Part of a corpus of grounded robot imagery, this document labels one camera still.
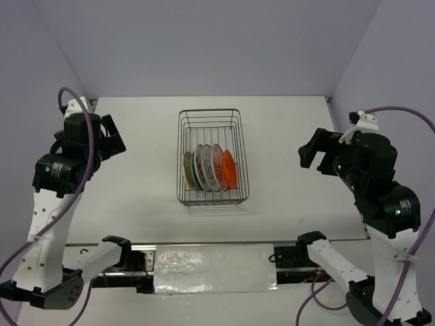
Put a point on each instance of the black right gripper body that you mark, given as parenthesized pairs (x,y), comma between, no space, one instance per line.
(348,171)

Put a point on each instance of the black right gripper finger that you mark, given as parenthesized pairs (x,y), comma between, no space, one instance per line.
(321,141)
(330,163)

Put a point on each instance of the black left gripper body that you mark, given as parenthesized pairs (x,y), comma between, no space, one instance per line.
(98,149)

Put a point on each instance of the orange plastic plate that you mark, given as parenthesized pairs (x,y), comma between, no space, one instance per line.
(229,169)

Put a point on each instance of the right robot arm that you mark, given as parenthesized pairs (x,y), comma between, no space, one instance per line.
(392,216)

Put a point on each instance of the silver foil covered panel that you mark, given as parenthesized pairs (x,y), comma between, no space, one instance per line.
(238,268)

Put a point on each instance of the grey wire dish rack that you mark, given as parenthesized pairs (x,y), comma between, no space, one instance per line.
(211,126)

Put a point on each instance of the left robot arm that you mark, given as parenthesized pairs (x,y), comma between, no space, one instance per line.
(41,279)

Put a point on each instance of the blue floral plate dark rim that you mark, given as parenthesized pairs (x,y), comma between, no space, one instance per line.
(198,168)

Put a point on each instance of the white plate red line pattern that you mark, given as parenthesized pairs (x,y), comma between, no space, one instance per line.
(208,168)

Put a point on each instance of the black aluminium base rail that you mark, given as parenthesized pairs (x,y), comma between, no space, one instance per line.
(290,268)

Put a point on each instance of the white plate orange sunburst pattern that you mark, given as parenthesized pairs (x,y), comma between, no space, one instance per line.
(217,155)

